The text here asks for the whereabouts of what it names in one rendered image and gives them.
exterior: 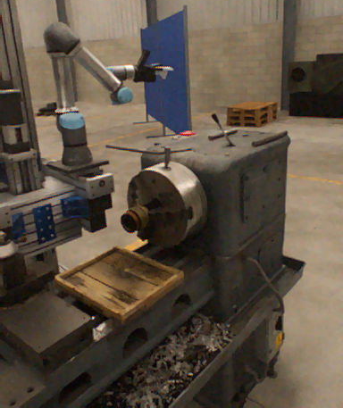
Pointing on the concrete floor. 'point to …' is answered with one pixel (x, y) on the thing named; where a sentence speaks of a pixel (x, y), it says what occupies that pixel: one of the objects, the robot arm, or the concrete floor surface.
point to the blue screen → (179, 95)
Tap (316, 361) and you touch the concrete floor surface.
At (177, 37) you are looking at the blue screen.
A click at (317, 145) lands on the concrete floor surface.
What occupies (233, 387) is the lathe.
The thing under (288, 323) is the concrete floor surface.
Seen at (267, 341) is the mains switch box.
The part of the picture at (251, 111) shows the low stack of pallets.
